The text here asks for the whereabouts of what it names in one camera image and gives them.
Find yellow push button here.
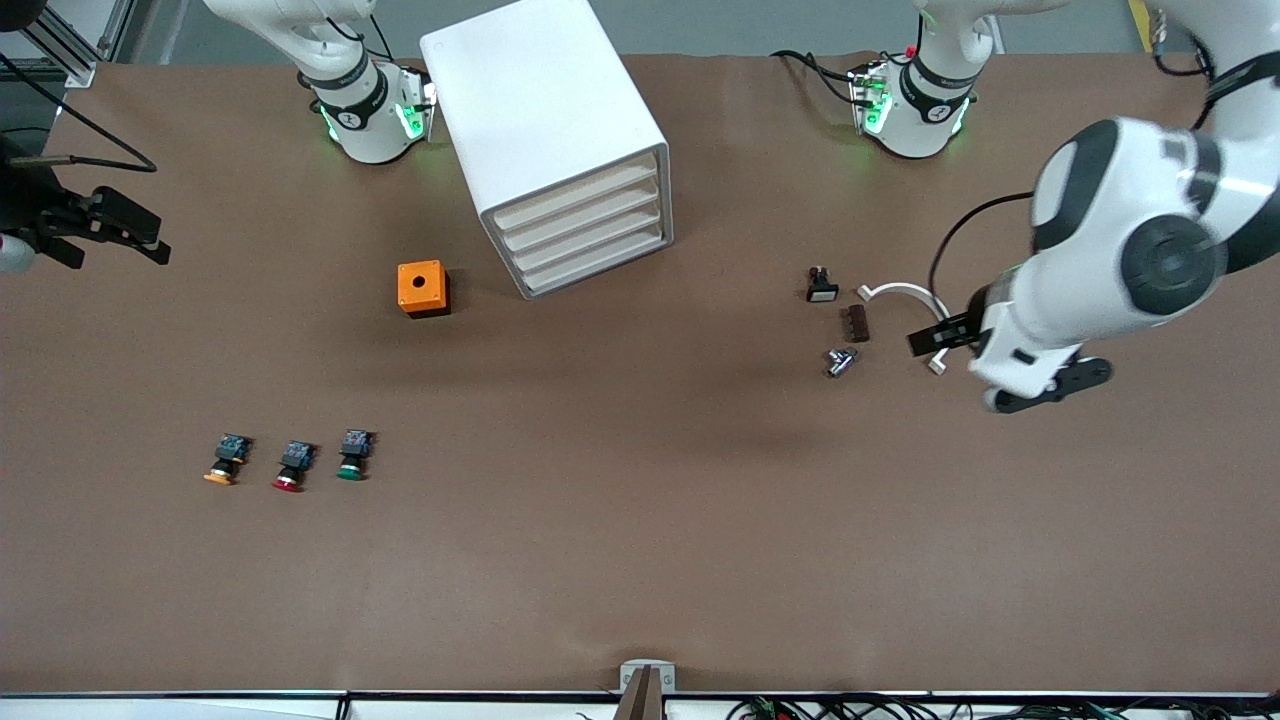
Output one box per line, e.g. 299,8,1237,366
203,433,253,488

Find green push button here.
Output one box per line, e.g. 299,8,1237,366
335,429,375,482

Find grey bracket with brown post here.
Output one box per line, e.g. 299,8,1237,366
615,659,678,720

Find aluminium frame profile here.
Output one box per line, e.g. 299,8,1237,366
0,0,137,89

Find white curved pipe clamp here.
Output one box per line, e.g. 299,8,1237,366
857,282,952,376

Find red push button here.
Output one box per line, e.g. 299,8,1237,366
271,440,317,493

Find orange box with hole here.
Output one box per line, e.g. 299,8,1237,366
397,260,452,319

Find black left arm base cable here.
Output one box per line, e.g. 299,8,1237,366
770,48,867,107

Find black cable bundle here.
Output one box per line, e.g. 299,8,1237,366
725,694,1280,720

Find white table edge rail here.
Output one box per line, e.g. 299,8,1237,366
0,690,1280,720

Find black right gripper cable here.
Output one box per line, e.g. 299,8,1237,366
0,52,158,173

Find beige cabinet drawer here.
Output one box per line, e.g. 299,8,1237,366
508,201,665,274
498,178,663,254
488,150,662,233
518,225,667,295

